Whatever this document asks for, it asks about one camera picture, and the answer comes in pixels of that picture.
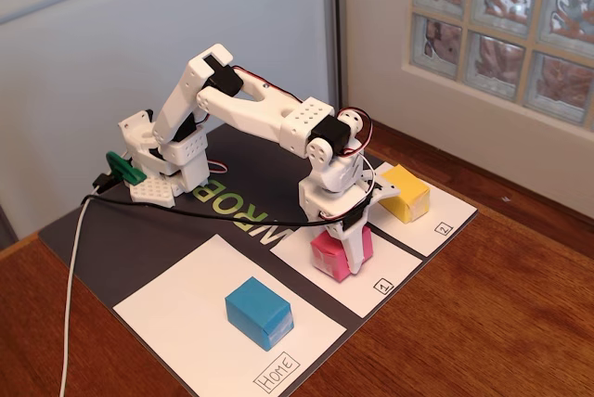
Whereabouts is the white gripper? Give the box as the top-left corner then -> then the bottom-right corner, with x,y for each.
298,173 -> 373,276

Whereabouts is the red paper box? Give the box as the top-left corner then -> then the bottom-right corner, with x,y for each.
309,224 -> 375,283

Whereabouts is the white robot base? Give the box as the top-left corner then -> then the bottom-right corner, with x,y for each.
118,108 -> 178,209

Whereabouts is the yellow paper box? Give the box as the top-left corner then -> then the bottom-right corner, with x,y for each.
378,163 -> 432,225

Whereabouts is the blue paper box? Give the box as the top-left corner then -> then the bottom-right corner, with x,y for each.
225,275 -> 295,352

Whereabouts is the white paper sheet marked HOME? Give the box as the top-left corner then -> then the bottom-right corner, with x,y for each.
112,233 -> 348,397

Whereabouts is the white paper sheet marked 1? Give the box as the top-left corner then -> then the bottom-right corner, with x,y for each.
268,204 -> 423,319

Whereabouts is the white paper sheet marked 2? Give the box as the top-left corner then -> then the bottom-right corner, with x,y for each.
332,161 -> 479,258

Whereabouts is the dark grey board mat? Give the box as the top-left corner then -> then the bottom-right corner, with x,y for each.
37,98 -> 479,397

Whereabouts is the green table clamp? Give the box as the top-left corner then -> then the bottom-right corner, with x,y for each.
105,150 -> 149,185

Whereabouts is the frosted white sliding door panel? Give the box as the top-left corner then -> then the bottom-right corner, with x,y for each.
0,0 -> 333,250

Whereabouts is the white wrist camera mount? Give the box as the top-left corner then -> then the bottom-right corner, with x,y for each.
345,177 -> 401,230

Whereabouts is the red black white servo wire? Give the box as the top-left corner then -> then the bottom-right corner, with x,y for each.
334,108 -> 376,160
230,65 -> 305,104

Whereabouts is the grey metal door post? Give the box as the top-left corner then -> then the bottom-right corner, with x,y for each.
321,0 -> 350,123

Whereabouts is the black cable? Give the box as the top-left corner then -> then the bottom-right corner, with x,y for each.
79,173 -> 372,229

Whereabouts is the white cable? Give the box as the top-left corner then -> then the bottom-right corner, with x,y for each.
58,187 -> 101,397

